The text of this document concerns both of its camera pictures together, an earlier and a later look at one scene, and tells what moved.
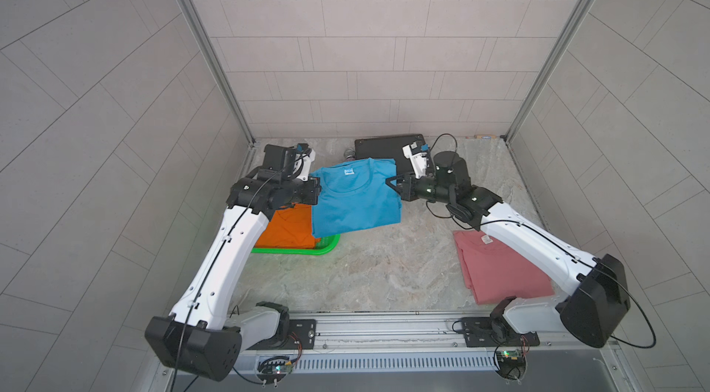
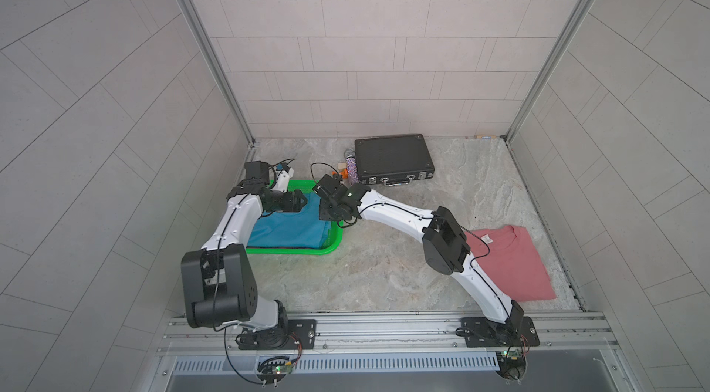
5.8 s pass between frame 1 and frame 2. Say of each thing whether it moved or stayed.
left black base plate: stayed
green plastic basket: stayed
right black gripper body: moved
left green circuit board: stayed
